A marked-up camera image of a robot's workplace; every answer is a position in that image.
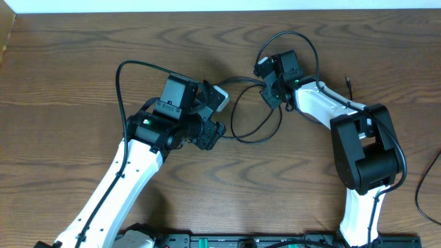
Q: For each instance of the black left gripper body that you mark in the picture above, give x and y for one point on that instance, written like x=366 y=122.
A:
x=211 y=133

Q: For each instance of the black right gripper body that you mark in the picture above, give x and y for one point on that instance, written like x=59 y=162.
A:
x=271 y=96

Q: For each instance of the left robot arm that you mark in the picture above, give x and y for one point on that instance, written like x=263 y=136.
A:
x=182 y=114

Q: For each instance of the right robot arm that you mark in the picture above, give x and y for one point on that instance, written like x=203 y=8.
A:
x=367 y=154

